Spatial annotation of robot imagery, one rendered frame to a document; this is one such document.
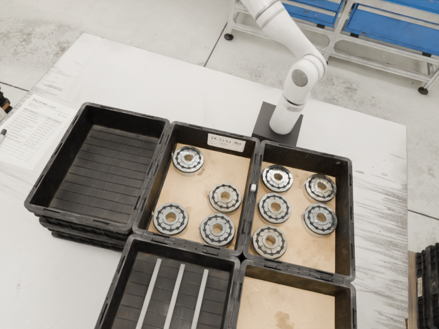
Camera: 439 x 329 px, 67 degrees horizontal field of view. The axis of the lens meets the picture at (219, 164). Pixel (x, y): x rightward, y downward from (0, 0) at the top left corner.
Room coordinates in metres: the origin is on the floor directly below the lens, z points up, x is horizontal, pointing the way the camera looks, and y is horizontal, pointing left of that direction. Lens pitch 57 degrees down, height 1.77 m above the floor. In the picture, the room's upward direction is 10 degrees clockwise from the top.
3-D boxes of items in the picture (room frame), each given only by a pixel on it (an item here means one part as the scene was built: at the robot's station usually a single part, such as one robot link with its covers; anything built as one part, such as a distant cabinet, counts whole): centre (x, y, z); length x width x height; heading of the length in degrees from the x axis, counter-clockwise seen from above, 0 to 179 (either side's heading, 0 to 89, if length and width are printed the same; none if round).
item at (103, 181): (0.50, 0.34, 0.87); 0.40 x 0.30 x 0.11; 177
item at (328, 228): (0.46, -0.34, 0.86); 0.10 x 0.10 x 0.01
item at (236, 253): (0.49, 0.04, 0.92); 0.40 x 0.30 x 0.02; 177
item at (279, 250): (0.36, -0.18, 0.86); 0.10 x 0.10 x 0.01
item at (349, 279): (0.47, -0.26, 0.92); 0.40 x 0.30 x 0.02; 177
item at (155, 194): (0.49, 0.04, 0.87); 0.40 x 0.30 x 0.11; 177
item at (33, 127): (0.72, 0.75, 0.70); 0.33 x 0.23 x 0.01; 170
